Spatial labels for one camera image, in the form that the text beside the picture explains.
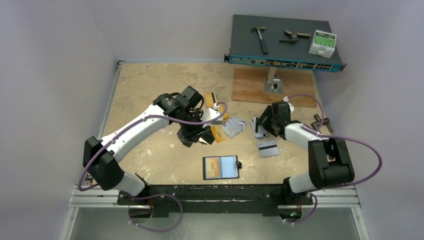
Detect wooden board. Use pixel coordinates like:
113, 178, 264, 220
231, 68, 318, 108

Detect small hammer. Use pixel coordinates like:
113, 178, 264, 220
250, 26, 269, 55

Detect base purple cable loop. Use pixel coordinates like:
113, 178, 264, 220
127, 192, 185, 233

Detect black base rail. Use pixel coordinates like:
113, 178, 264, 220
117, 183, 313, 218

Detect metal crank handle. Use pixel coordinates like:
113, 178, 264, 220
311, 114, 334, 133

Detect white green box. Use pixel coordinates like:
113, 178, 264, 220
308, 30, 337, 59

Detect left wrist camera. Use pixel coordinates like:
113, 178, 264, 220
201, 107, 225, 127

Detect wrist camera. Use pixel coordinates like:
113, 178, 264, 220
282, 96, 295, 113
201, 107, 225, 127

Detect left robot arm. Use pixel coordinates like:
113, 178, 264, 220
82, 86, 215, 205

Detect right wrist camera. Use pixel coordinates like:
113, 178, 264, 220
282, 96, 295, 113

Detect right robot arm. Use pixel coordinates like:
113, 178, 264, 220
256, 101, 355, 204

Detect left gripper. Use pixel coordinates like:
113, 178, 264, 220
176, 109, 210, 143

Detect spread white blue cards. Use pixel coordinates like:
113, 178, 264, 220
221, 117, 247, 139

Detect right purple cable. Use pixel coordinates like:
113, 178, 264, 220
286, 93, 383, 190

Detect blue network switch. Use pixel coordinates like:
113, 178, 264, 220
224, 14, 346, 73

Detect black leather card holder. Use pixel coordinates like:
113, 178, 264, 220
202, 155, 242, 180

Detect grey card black stripe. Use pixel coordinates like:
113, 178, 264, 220
257, 140, 280, 158

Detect yellow card stack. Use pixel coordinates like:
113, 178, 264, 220
204, 92, 225, 114

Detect black card stack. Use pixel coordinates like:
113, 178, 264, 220
177, 126, 215, 148

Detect metal clamp tool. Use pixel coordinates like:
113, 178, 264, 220
278, 29, 311, 44

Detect metal stand bracket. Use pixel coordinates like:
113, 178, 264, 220
264, 67, 283, 94

